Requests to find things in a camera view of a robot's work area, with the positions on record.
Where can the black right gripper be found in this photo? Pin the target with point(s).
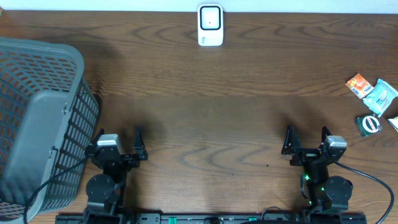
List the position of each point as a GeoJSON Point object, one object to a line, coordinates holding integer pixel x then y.
{"type": "Point", "coordinates": [305, 154]}

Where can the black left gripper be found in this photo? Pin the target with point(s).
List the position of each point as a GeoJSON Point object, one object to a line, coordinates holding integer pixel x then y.
{"type": "Point", "coordinates": [132, 162]}

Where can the green square box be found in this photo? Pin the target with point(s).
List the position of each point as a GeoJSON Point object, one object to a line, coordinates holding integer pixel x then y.
{"type": "Point", "coordinates": [368, 125]}

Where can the small orange snack packet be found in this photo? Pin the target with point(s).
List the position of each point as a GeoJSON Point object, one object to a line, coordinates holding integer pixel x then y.
{"type": "Point", "coordinates": [359, 86]}

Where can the teal wet wipes pack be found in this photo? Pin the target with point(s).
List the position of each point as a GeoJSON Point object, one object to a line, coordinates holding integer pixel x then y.
{"type": "Point", "coordinates": [380, 98]}

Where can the yellow snack bag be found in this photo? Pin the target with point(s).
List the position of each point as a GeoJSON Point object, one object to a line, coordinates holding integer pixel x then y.
{"type": "Point", "coordinates": [394, 123]}

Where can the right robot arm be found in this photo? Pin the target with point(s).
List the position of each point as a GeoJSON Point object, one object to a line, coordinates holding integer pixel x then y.
{"type": "Point", "coordinates": [328, 195]}

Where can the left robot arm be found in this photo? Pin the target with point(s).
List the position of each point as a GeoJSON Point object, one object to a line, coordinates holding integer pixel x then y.
{"type": "Point", "coordinates": [105, 191]}

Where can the white barcode scanner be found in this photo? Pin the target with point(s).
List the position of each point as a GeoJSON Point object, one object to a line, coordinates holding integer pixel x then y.
{"type": "Point", "coordinates": [210, 25]}

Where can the grey plastic shopping basket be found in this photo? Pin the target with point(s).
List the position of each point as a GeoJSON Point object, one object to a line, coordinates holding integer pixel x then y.
{"type": "Point", "coordinates": [48, 117]}

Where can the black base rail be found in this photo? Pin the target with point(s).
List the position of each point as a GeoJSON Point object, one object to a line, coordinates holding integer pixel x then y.
{"type": "Point", "coordinates": [269, 217]}

